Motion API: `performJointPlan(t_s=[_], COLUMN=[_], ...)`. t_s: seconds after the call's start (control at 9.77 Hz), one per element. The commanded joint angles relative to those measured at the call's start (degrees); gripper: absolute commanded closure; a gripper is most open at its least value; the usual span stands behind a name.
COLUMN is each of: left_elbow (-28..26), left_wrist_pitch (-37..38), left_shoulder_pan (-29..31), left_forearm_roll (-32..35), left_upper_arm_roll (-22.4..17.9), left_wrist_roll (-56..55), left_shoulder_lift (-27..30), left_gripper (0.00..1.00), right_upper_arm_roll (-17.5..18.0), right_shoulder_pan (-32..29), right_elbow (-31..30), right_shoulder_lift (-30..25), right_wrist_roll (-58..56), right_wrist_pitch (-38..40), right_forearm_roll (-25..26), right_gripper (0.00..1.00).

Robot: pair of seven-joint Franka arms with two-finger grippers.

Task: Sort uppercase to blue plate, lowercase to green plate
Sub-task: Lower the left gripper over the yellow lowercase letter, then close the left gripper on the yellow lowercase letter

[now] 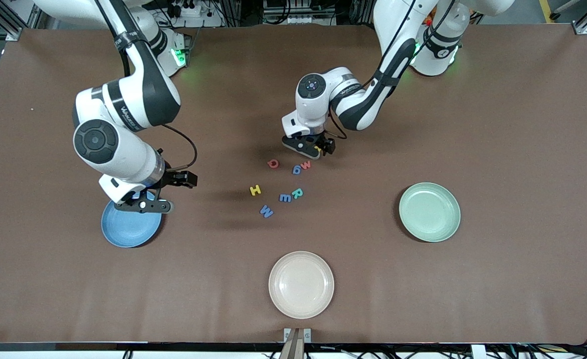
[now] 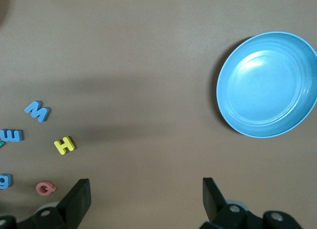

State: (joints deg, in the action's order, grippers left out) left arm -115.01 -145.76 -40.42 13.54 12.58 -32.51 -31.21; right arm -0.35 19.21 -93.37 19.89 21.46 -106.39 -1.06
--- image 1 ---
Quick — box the blue plate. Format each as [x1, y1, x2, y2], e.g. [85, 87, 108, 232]
[101, 199, 163, 248]

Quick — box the green plate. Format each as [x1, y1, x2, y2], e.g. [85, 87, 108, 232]
[398, 182, 461, 243]

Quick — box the beige plate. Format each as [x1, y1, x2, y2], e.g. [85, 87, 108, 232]
[268, 251, 335, 320]

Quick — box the background equipment rack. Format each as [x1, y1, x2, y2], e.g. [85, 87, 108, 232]
[261, 0, 341, 25]

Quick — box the white power strip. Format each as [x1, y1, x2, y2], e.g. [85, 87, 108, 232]
[166, 0, 224, 28]

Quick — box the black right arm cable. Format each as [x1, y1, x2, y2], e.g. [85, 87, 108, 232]
[94, 0, 197, 174]

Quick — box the black table edge rail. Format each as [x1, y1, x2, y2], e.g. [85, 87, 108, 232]
[0, 342, 587, 354]

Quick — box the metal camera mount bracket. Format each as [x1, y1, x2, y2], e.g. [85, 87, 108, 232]
[284, 328, 312, 359]

